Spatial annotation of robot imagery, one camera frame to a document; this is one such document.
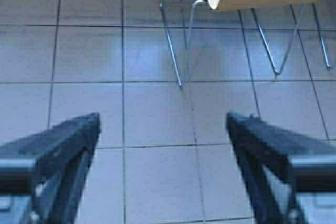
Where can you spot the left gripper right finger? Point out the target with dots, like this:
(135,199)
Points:
(289,177)

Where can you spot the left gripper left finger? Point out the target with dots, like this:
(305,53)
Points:
(43,175)

